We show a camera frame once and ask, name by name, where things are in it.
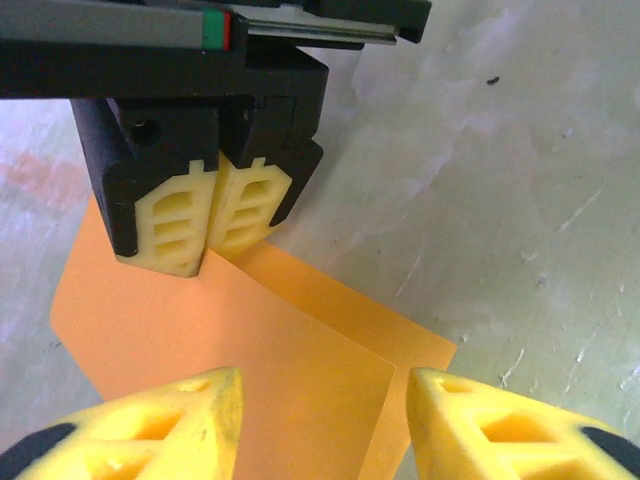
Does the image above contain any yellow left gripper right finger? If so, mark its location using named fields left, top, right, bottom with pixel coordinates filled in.
left=405, top=367, right=640, bottom=480

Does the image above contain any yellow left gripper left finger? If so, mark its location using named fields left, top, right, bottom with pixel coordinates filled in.
left=0, top=366, right=245, bottom=480

